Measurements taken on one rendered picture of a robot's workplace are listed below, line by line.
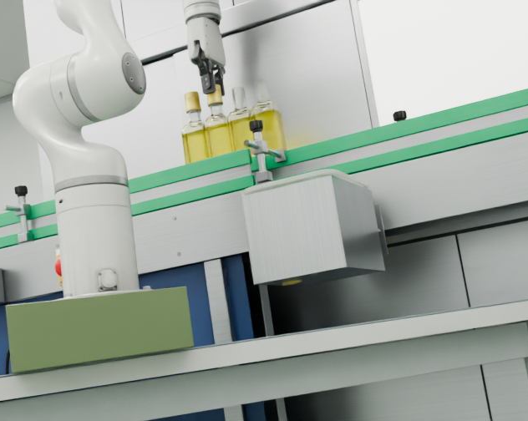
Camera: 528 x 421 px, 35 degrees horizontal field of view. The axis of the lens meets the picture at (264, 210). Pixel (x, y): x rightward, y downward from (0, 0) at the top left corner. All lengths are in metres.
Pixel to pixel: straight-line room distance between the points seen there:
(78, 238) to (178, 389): 0.28
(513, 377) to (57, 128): 1.02
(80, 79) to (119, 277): 0.32
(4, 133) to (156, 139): 4.43
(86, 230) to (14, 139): 5.13
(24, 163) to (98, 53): 4.99
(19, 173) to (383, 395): 4.81
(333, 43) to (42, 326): 1.03
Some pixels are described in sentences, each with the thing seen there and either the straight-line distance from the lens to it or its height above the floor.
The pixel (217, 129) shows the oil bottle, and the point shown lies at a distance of 1.84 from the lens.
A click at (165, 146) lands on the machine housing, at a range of 2.11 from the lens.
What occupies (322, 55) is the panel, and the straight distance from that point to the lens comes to 1.94.
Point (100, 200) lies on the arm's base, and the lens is 1.33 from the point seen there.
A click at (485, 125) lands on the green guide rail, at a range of 1.63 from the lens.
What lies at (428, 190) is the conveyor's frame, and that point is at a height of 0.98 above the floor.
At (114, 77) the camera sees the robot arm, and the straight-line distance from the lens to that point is 1.35.
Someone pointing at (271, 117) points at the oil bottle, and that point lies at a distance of 1.79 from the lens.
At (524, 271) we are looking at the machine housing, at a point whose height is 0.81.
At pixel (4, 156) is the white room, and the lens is 6.47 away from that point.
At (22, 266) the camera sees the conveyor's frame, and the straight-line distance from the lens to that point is 1.94.
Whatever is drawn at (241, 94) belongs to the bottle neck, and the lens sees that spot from 1.85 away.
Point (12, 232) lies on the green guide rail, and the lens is 1.99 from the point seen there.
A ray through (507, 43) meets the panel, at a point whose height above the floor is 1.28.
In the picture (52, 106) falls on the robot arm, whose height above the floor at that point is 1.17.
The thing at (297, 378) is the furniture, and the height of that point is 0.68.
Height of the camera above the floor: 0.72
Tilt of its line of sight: 10 degrees up
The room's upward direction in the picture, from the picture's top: 9 degrees counter-clockwise
